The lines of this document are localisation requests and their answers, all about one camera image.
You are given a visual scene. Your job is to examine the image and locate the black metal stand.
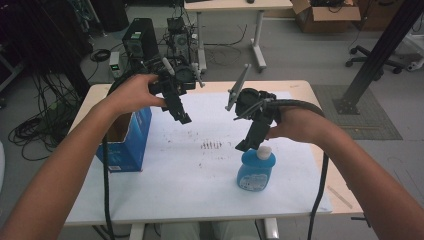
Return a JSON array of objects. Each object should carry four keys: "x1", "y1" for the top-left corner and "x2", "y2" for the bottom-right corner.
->
[{"x1": 333, "y1": 0, "x2": 424, "y2": 116}]

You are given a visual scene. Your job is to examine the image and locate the small white device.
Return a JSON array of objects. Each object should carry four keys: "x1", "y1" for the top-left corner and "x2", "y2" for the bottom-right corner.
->
[{"x1": 108, "y1": 50, "x2": 122, "y2": 79}]

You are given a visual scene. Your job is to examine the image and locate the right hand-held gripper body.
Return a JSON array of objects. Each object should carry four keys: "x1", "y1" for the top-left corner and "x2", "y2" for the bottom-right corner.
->
[{"x1": 224, "y1": 63, "x2": 283, "y2": 131}]

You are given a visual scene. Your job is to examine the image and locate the person's right hand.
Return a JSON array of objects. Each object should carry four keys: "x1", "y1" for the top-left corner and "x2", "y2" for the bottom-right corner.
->
[{"x1": 265, "y1": 106, "x2": 332, "y2": 147}]

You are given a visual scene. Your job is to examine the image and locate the blue cardboard box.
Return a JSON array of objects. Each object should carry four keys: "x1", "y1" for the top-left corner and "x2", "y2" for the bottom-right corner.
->
[{"x1": 95, "y1": 106, "x2": 153, "y2": 173}]

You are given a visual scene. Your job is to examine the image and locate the beige tape strip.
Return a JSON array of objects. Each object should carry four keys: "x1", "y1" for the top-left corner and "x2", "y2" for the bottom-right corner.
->
[{"x1": 326, "y1": 184, "x2": 354, "y2": 210}]

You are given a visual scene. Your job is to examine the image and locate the dark equipment rack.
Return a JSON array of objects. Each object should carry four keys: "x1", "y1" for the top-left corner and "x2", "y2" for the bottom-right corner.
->
[{"x1": 0, "y1": 0, "x2": 93, "y2": 98}]

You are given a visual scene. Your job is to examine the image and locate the loose black floor cable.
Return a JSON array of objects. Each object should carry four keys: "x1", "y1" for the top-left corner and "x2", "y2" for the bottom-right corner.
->
[{"x1": 203, "y1": 23, "x2": 249, "y2": 68}]

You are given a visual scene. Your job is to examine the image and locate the white plastic object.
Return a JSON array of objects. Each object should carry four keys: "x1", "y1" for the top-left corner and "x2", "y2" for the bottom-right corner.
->
[{"x1": 404, "y1": 33, "x2": 424, "y2": 73}]

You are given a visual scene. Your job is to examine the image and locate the bundle of black floor cables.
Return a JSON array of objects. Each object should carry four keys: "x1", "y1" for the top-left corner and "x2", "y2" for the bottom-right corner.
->
[{"x1": 8, "y1": 71, "x2": 84, "y2": 163}]

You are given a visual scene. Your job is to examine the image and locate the coiled black cable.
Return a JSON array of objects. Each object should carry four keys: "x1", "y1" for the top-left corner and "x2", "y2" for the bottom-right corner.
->
[{"x1": 89, "y1": 48, "x2": 112, "y2": 63}]

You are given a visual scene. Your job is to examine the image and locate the light wooden table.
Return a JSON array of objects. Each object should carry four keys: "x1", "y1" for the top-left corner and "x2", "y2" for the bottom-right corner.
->
[{"x1": 64, "y1": 79, "x2": 364, "y2": 240}]

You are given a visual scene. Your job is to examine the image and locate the grey floor mat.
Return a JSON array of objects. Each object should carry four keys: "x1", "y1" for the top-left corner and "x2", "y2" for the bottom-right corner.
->
[{"x1": 311, "y1": 83, "x2": 404, "y2": 141}]

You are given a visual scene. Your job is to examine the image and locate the open cardboard box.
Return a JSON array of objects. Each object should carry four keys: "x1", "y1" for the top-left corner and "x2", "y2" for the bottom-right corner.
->
[{"x1": 291, "y1": 0, "x2": 362, "y2": 34}]

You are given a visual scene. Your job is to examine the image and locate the white-legged far table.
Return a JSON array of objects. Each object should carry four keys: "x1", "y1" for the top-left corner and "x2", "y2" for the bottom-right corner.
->
[{"x1": 183, "y1": 0, "x2": 294, "y2": 74}]

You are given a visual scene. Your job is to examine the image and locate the open computer case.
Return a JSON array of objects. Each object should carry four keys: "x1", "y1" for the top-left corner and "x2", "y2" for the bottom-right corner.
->
[{"x1": 165, "y1": 16, "x2": 195, "y2": 64}]

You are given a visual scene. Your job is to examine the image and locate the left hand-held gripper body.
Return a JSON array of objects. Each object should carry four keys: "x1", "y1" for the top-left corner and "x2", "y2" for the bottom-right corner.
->
[{"x1": 145, "y1": 56, "x2": 206, "y2": 102}]

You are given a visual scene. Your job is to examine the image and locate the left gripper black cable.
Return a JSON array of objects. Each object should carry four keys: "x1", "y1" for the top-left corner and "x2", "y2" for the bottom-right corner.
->
[{"x1": 101, "y1": 66, "x2": 148, "y2": 240}]

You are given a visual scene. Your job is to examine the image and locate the person's left hand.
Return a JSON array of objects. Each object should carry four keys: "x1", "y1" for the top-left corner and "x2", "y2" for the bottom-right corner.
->
[{"x1": 106, "y1": 73, "x2": 168, "y2": 116}]

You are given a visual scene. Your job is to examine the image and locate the black office chair base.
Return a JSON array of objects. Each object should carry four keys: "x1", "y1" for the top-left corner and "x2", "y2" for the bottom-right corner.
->
[{"x1": 344, "y1": 44, "x2": 406, "y2": 76}]

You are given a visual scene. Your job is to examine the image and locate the black computer tower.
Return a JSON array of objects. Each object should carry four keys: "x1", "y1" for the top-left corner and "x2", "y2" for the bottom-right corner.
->
[{"x1": 121, "y1": 17, "x2": 160, "y2": 64}]

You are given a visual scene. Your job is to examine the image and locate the white table mat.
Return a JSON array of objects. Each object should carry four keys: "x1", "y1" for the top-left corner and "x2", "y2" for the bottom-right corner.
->
[{"x1": 66, "y1": 91, "x2": 333, "y2": 225}]

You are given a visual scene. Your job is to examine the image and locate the blue bottle with white cap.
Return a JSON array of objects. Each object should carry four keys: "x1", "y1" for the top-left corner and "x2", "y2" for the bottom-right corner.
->
[{"x1": 236, "y1": 145, "x2": 277, "y2": 193}]

